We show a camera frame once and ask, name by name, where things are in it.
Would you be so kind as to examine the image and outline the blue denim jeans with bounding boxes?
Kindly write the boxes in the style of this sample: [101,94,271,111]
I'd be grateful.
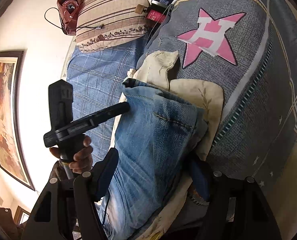
[98,78,208,239]

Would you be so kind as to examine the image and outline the person's left hand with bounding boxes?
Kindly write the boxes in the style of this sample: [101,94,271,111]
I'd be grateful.
[49,135,93,180]

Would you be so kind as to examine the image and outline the blue plaid bed sheet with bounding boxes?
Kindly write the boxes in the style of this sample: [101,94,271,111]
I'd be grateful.
[66,33,150,165]

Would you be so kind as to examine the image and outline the dark red gift bag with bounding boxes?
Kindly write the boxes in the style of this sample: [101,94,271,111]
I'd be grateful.
[57,0,82,36]

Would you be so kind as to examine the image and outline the beige striped floral pillow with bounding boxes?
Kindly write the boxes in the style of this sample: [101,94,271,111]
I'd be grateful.
[76,0,153,53]

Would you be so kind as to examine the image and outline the cream leaf-print cloth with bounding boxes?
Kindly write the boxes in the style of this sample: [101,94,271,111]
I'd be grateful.
[110,50,224,239]

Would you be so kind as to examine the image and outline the red box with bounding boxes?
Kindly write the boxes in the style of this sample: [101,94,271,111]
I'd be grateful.
[146,10,166,23]

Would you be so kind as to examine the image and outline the grey quilt with pink star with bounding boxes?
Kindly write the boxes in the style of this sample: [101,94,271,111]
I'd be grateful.
[145,0,297,193]

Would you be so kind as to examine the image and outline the framed painting on wall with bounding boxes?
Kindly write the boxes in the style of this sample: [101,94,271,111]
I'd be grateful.
[0,50,35,191]

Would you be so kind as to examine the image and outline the black cable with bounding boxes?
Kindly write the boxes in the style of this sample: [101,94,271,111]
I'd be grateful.
[44,6,106,30]

